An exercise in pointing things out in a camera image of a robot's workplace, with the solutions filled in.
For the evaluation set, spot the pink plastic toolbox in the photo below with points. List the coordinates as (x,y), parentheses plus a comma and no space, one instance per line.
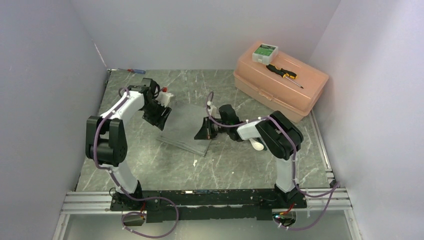
(275,92)

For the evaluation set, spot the white ceramic spoon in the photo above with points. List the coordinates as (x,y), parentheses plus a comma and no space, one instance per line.
(256,144)

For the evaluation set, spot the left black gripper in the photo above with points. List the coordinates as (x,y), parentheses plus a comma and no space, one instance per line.
(158,120)

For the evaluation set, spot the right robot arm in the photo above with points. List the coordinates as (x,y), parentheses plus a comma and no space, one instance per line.
(274,133)

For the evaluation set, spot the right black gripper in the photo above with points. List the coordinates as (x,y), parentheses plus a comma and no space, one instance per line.
(205,132)

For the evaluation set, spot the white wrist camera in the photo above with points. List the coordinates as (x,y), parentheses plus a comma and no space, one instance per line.
(211,109)
(165,97)

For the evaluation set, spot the aluminium rail frame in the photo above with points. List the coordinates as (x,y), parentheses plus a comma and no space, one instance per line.
(99,202)

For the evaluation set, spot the small green white box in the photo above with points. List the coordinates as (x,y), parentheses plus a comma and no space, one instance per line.
(265,54)

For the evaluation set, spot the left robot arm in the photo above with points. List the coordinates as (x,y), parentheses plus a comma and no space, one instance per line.
(105,138)

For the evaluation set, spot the grey cloth napkin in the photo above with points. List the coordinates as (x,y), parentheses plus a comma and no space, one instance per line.
(183,123)

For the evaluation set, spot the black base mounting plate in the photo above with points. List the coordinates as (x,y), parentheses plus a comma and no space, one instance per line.
(211,204)

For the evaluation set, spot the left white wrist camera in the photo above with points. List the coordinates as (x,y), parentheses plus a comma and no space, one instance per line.
(165,97)

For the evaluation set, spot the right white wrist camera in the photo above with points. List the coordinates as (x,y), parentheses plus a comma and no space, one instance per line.
(211,109)

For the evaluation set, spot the black yellow screwdriver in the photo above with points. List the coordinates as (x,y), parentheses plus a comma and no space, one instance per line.
(291,76)

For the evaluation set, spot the red blue screwdriver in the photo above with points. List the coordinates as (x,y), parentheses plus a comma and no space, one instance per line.
(131,70)

